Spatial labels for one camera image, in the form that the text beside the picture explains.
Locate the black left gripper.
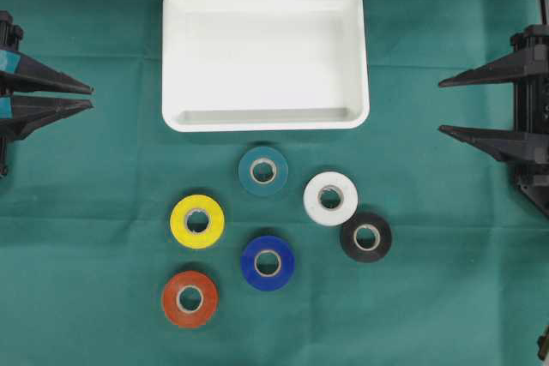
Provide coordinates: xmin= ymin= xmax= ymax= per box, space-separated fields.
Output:
xmin=1 ymin=10 xmax=94 ymax=140

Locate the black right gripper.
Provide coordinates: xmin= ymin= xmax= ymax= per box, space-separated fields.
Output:
xmin=437 ymin=25 xmax=549 ymax=213

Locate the black tape roll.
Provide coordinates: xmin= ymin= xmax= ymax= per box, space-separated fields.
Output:
xmin=340 ymin=212 xmax=392 ymax=263

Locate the yellow tape roll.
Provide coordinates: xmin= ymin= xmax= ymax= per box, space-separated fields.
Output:
xmin=169 ymin=195 xmax=225 ymax=249

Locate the white tape roll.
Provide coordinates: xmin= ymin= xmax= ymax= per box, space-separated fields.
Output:
xmin=303 ymin=171 xmax=359 ymax=226

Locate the blue tape roll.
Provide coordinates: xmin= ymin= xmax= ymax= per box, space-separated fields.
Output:
xmin=240 ymin=236 xmax=295 ymax=291

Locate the green tape roll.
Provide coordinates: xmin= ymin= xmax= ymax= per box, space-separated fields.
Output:
xmin=238 ymin=146 xmax=289 ymax=196

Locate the red tape roll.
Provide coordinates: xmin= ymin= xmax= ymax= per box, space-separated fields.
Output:
xmin=161 ymin=271 xmax=219 ymax=329

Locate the green table cloth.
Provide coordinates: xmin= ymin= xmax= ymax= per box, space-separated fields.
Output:
xmin=1 ymin=0 xmax=548 ymax=365

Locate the white rectangular plastic tray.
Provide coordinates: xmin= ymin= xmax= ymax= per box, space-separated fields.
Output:
xmin=161 ymin=0 xmax=370 ymax=133

